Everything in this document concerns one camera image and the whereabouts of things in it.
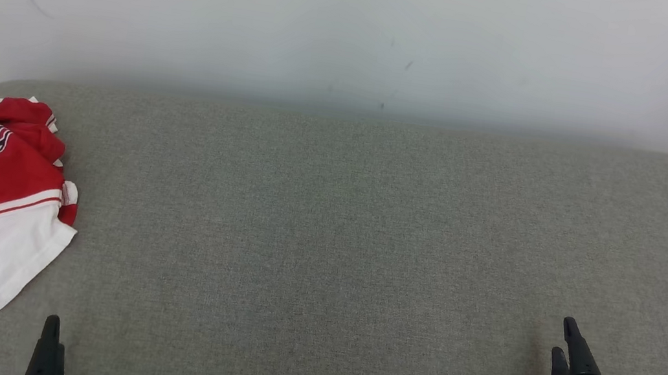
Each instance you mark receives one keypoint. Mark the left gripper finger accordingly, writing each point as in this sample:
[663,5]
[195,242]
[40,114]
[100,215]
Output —
[60,368]
[45,356]

